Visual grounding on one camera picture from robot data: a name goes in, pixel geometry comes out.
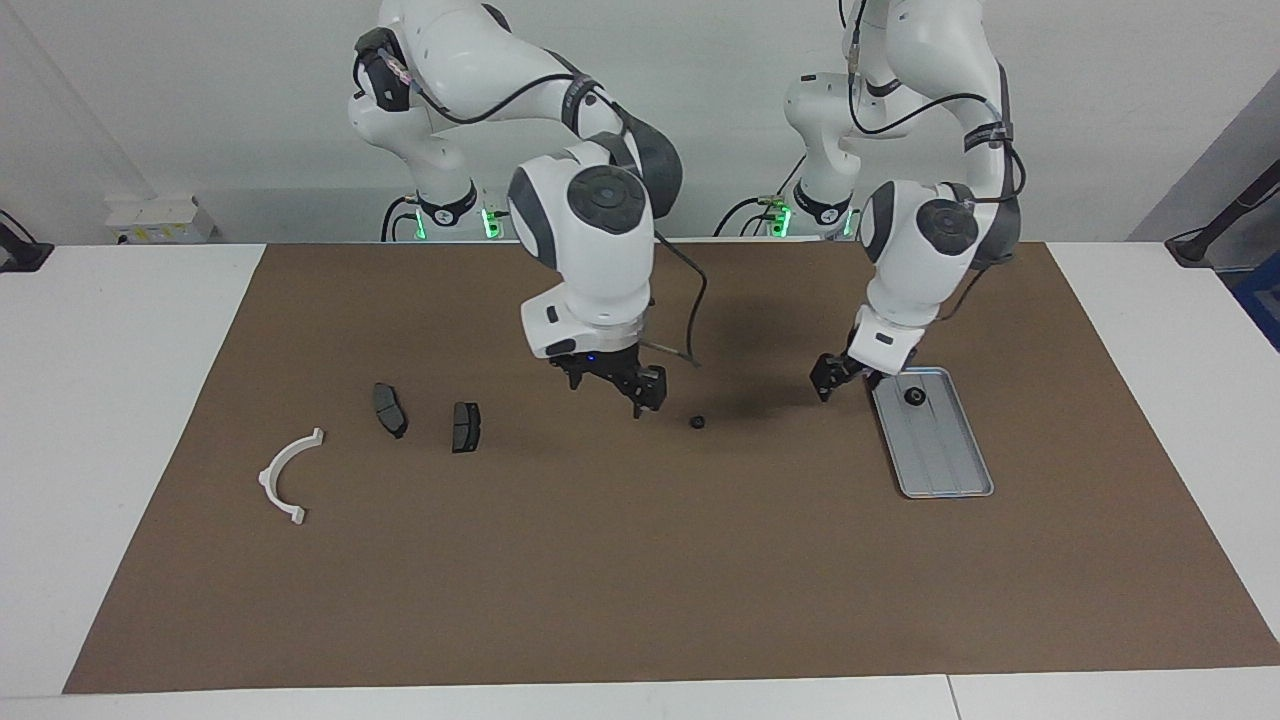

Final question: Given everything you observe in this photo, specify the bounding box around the silver metal tray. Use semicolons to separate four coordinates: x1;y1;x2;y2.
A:
866;366;995;500

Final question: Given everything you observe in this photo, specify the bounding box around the brown table mat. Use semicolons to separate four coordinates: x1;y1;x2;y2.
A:
62;240;1280;696

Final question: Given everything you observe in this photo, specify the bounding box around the long grey brake pad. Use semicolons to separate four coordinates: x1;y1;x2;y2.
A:
372;382;409;439

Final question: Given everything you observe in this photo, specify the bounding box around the white semicircular clamp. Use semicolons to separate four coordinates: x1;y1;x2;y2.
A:
258;427;326;526

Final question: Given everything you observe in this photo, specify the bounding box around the blue box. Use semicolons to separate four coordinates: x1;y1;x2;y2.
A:
1232;250;1280;351

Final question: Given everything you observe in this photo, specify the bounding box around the white power box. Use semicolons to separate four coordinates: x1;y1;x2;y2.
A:
105;195;221;246

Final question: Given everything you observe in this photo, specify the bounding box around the black table clamp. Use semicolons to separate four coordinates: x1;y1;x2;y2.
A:
0;210;53;273

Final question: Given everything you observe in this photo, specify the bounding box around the black left base cable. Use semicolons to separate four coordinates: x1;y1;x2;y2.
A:
713;150;811;239

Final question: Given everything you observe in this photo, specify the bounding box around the black base cable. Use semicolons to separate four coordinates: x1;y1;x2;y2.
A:
380;195;419;243
713;150;811;239

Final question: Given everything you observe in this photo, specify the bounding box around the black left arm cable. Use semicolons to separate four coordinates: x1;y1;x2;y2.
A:
845;0;1026;321

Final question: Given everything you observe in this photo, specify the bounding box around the black right base cable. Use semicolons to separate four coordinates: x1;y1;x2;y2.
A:
380;195;419;243

